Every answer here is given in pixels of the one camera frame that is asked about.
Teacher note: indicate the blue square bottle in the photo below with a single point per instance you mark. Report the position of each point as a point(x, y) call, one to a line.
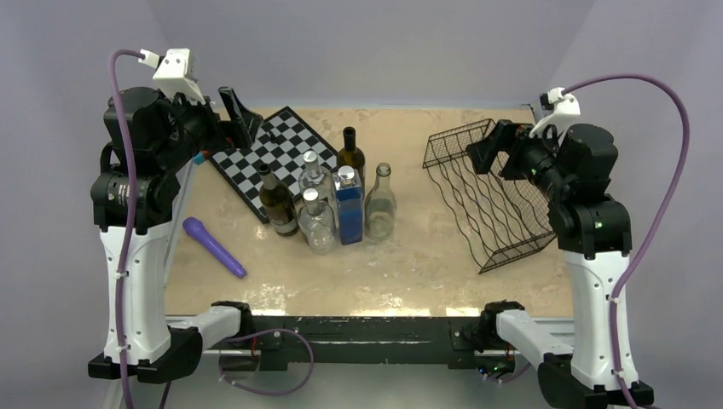
point(348, 193)

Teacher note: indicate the clear bottle silver cap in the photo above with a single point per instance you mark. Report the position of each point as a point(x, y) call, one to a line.
point(317, 222)
point(315, 176)

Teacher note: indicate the clear wine bottle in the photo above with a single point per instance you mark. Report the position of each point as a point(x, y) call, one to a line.
point(380, 206)

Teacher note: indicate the black wire wine rack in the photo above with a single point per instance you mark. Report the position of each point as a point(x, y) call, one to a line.
point(501, 221)

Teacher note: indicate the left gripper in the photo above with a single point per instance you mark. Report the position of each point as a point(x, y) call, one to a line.
point(219, 131)

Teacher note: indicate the orange blue marker block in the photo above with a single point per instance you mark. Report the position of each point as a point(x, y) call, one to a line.
point(201, 157)

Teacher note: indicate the tall dark green bottle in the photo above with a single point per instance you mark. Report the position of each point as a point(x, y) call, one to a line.
point(352, 155)

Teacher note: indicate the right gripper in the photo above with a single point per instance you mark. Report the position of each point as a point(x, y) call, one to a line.
point(485, 152)

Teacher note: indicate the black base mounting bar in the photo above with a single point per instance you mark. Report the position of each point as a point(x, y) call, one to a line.
point(361, 338)

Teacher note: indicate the clear bottle front silver cap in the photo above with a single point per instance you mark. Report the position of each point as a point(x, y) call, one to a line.
point(317, 222)

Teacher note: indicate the dark bottle with label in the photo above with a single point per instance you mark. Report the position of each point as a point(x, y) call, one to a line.
point(277, 202)

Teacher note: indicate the purple toy microphone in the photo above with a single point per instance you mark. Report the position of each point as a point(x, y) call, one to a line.
point(195, 228)

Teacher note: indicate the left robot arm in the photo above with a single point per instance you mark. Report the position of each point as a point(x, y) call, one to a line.
point(154, 136)

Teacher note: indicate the clear bottle rear silver cap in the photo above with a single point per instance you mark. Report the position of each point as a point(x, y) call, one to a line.
point(315, 176)

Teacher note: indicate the black white chessboard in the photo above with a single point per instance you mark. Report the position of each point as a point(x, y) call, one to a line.
point(238, 167)

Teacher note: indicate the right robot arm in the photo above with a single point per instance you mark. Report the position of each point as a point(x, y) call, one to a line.
point(572, 171)

